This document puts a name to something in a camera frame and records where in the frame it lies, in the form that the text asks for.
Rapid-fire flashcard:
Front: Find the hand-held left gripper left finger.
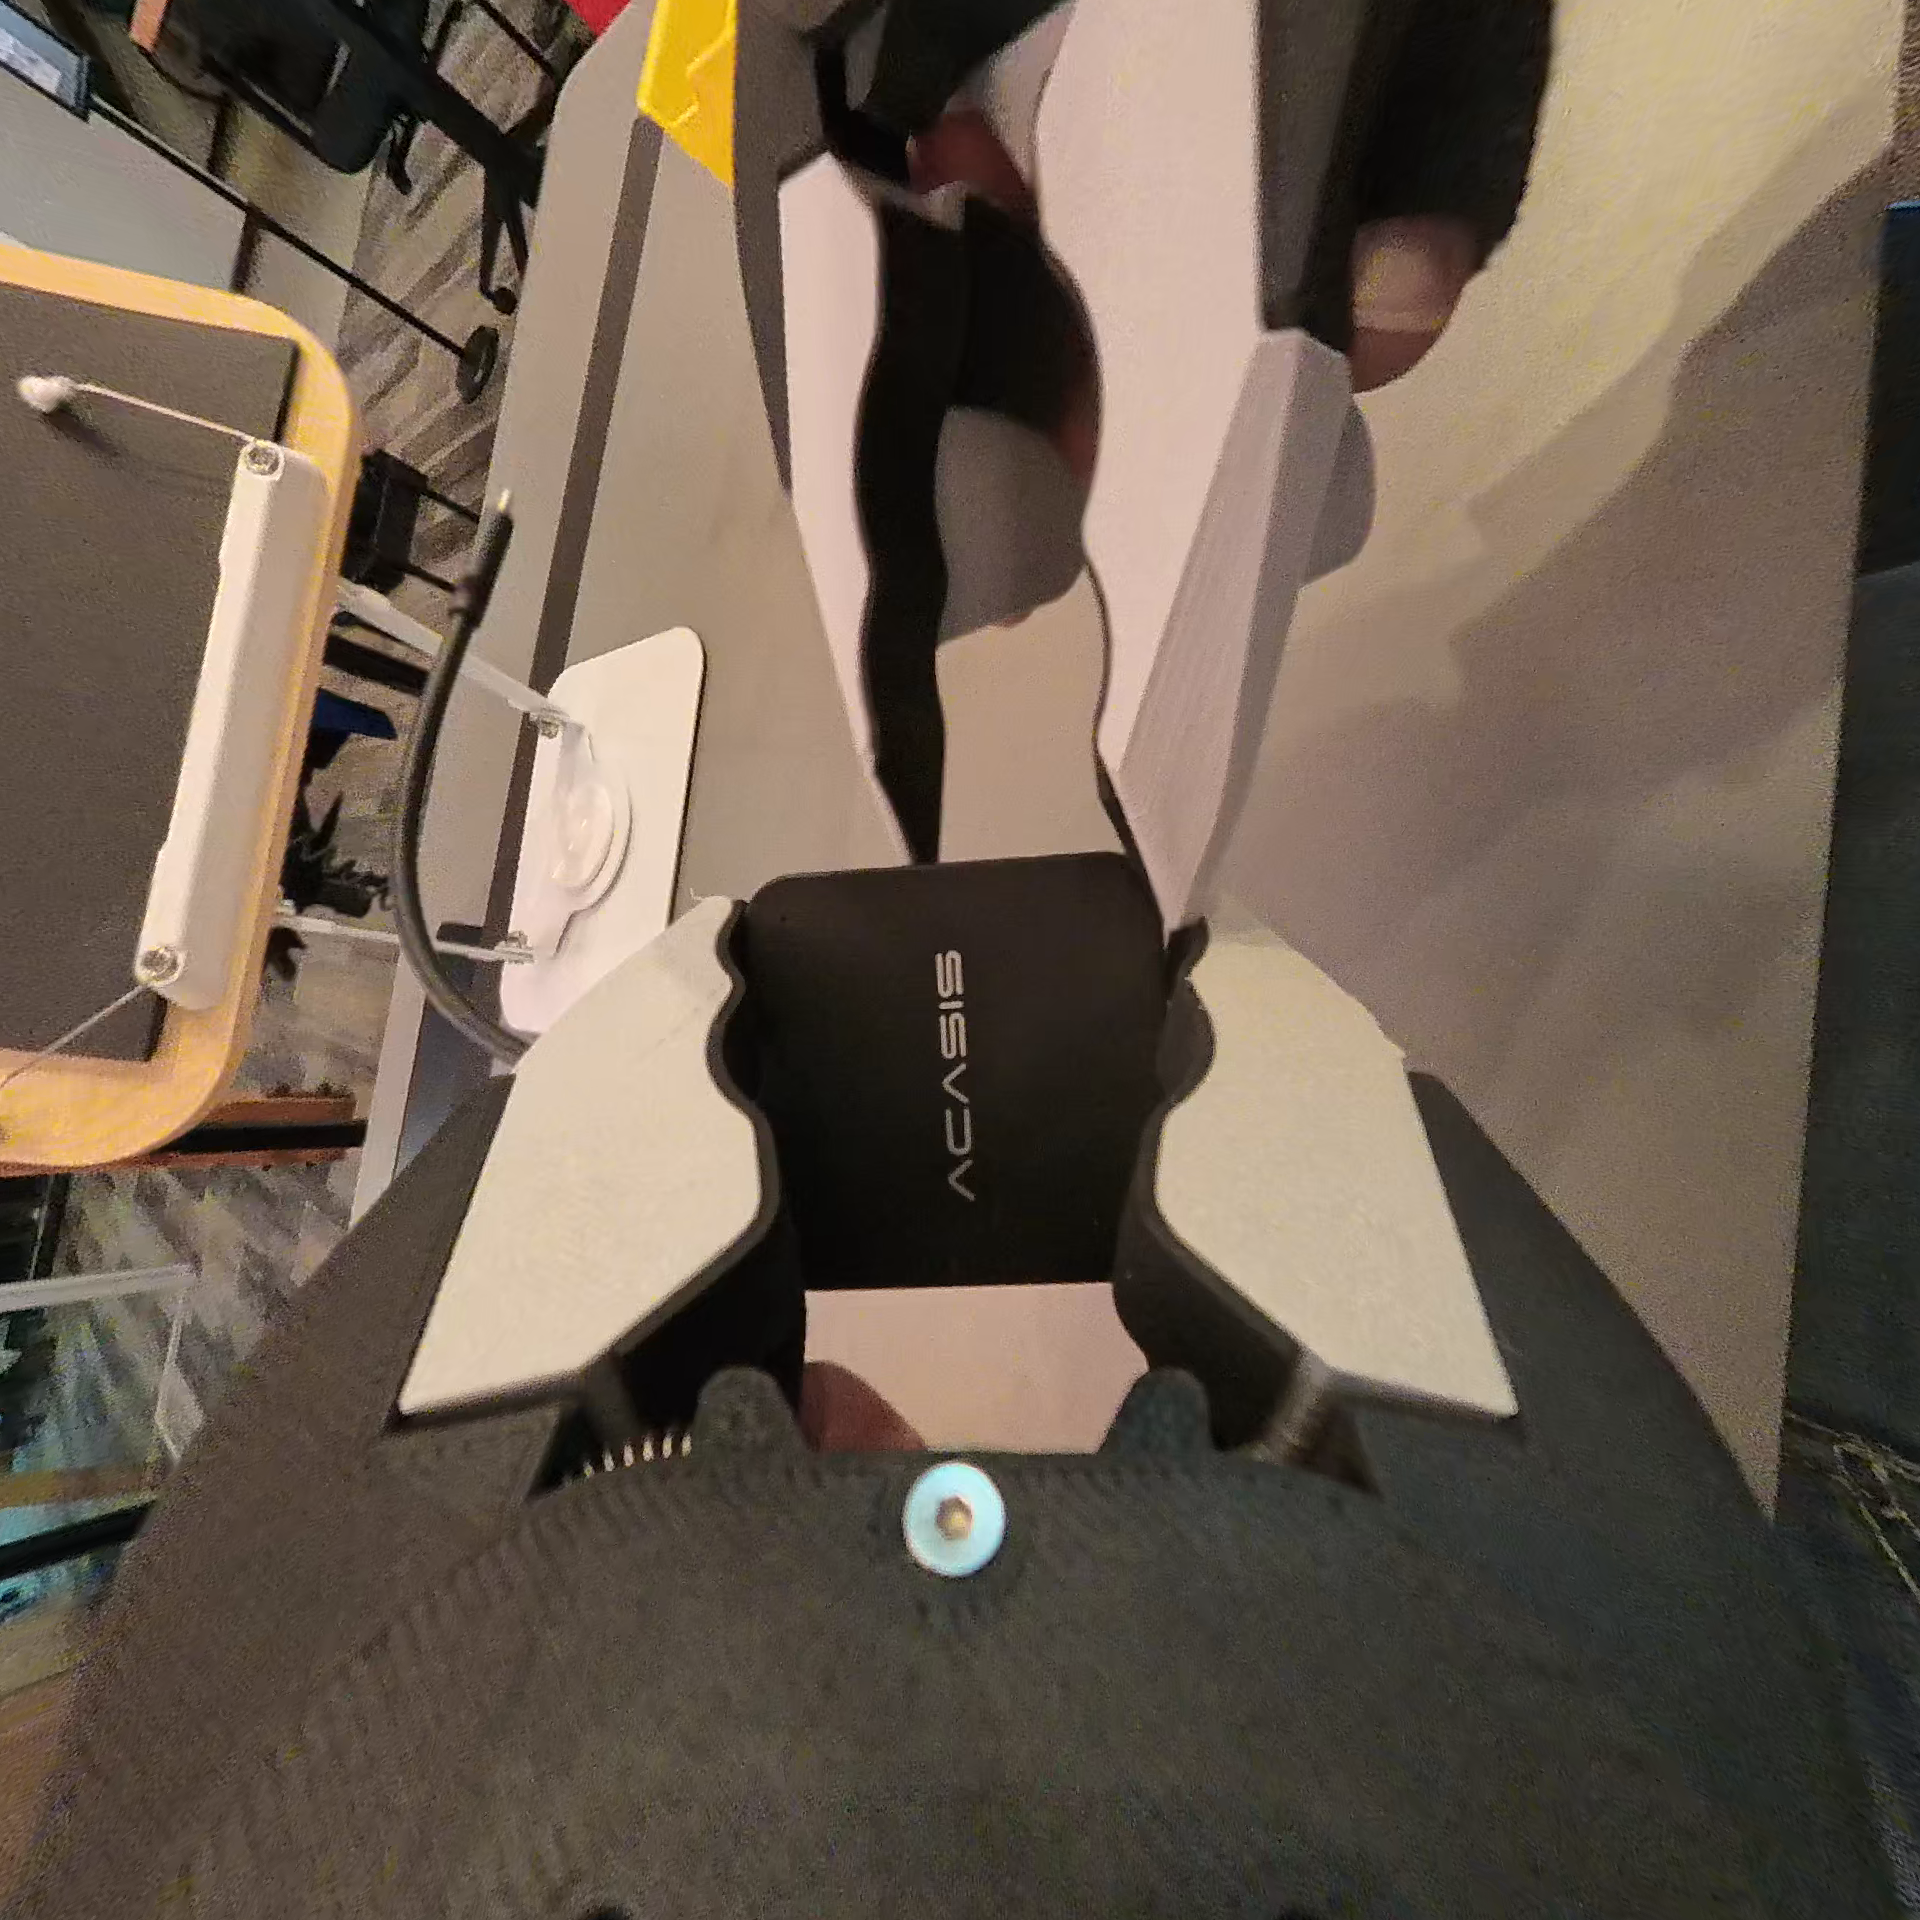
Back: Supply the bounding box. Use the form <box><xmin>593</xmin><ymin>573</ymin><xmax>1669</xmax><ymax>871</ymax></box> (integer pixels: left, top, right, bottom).
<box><xmin>393</xmin><ymin>897</ymin><xmax>784</xmax><ymax>1427</ymax></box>

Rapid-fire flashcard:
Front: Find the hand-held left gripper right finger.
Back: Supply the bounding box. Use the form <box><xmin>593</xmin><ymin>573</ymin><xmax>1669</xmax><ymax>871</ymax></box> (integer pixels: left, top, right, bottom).
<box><xmin>1113</xmin><ymin>920</ymin><xmax>1520</xmax><ymax>1448</ymax></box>

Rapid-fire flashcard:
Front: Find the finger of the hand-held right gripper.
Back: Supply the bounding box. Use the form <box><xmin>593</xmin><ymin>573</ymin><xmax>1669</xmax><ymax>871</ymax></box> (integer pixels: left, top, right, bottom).
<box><xmin>1031</xmin><ymin>0</ymin><xmax>1348</xmax><ymax>916</ymax></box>
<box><xmin>767</xmin><ymin>150</ymin><xmax>950</xmax><ymax>869</ymax></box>

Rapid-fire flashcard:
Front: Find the black square hub with cable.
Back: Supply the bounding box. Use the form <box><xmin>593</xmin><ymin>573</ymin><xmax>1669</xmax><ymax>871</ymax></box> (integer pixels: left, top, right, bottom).
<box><xmin>393</xmin><ymin>488</ymin><xmax>1190</xmax><ymax>1295</ymax></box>

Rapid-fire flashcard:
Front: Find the person's right forearm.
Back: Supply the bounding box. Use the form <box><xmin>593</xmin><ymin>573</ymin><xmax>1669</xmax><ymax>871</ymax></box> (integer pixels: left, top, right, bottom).
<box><xmin>1257</xmin><ymin>0</ymin><xmax>1557</xmax><ymax>351</ymax></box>

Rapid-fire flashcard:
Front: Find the person's right hand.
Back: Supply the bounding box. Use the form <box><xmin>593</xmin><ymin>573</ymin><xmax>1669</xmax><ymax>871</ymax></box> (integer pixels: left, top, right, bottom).
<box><xmin>1348</xmin><ymin>214</ymin><xmax>1482</xmax><ymax>398</ymax></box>

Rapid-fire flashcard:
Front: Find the person's left hand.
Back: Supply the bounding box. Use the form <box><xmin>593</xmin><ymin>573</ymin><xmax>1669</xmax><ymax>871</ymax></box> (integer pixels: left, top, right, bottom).
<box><xmin>800</xmin><ymin>1357</ymin><xmax>926</xmax><ymax>1454</ymax></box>

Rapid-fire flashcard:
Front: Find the yellow plastic bin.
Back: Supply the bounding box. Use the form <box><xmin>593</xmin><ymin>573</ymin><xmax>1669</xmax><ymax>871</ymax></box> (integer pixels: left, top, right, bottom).
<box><xmin>636</xmin><ymin>0</ymin><xmax>740</xmax><ymax>188</ymax></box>

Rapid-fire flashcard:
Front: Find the person's jeans leg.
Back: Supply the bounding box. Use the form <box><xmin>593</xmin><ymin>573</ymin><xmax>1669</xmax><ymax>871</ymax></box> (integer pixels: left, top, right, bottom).
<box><xmin>1776</xmin><ymin>570</ymin><xmax>1920</xmax><ymax>1920</ymax></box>

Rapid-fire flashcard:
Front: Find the wooden-edged black board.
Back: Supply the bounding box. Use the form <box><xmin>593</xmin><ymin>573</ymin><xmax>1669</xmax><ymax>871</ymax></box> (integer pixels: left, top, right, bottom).
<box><xmin>0</xmin><ymin>247</ymin><xmax>363</xmax><ymax>1172</ymax></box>

